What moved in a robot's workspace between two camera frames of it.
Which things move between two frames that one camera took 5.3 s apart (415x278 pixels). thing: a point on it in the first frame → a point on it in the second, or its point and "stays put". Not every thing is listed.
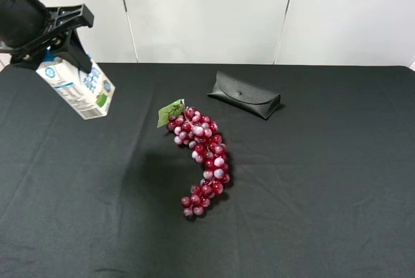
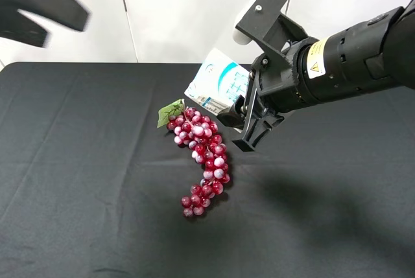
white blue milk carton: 87,93 → 218,80
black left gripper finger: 72,50 → 16,26
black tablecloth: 324,187 stays put
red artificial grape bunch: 207,148 stays put
